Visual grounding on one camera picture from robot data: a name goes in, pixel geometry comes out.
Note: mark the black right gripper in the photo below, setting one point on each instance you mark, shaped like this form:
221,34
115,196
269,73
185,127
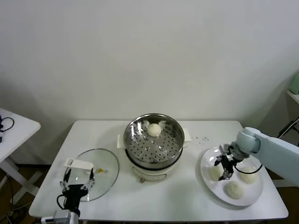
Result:
228,163

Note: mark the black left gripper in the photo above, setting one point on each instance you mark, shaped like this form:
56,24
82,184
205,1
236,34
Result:
74,191

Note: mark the white steamed baozi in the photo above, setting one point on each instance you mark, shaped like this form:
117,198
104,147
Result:
153,129
234,190
248,177
213,173

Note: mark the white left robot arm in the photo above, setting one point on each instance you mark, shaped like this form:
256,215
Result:
75,218

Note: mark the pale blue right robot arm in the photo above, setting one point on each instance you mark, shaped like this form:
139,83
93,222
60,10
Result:
275,149

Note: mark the stainless steel steamer basket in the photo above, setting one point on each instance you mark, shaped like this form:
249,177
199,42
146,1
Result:
134,130

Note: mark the large white plate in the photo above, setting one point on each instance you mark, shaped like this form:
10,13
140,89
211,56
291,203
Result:
252,193

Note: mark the white electric cooker base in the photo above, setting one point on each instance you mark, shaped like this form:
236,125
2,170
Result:
149,175

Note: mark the white side table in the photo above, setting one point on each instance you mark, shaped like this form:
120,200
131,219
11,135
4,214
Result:
21,130

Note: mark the white shelf board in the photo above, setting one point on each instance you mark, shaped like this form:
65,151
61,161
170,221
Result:
294,95

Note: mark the pale green appliance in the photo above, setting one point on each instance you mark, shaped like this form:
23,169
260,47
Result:
294,84

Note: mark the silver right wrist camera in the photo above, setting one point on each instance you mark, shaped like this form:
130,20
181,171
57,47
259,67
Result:
223,148

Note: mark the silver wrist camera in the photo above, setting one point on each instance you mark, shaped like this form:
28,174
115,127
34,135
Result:
223,148
61,215

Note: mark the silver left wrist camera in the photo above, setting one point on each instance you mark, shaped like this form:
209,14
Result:
61,215

